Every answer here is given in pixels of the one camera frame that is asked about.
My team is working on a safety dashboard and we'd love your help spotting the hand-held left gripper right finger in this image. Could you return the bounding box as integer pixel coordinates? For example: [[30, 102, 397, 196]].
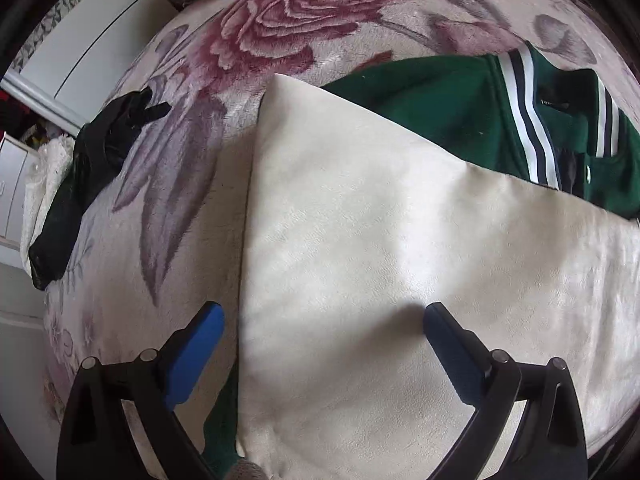
[[423, 302, 589, 480]]

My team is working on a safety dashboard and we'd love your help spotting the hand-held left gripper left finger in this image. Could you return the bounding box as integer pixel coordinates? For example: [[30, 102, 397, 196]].
[[56, 301, 226, 480]]

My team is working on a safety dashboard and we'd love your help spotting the green jacket with cream sleeves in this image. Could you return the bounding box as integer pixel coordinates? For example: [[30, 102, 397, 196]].
[[202, 42, 640, 480]]

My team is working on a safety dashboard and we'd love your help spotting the pile of clothes in wardrobe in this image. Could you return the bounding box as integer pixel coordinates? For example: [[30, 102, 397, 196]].
[[0, 91, 66, 147]]

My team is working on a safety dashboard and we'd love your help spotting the floral plush blanket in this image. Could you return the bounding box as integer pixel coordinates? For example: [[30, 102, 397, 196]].
[[40, 0, 640, 480]]

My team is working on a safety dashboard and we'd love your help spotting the black garment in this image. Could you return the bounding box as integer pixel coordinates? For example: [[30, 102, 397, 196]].
[[28, 87, 172, 291]]

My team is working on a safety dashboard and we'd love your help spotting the white fluffy cloth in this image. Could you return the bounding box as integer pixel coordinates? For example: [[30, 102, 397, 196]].
[[20, 132, 77, 271]]

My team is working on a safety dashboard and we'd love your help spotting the white drawer unit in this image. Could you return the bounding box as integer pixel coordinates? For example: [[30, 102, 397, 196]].
[[0, 132, 32, 261]]

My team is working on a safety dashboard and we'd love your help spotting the white wardrobe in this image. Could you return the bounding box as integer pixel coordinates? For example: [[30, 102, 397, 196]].
[[2, 0, 179, 132]]

